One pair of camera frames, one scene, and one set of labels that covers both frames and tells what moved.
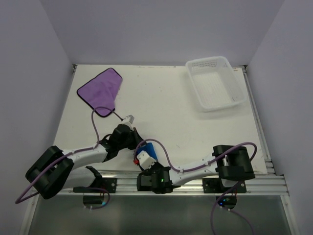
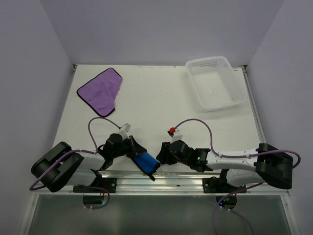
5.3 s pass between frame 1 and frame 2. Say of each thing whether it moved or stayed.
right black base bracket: stayed
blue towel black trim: moved
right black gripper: moved
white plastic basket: stayed
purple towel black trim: stayed
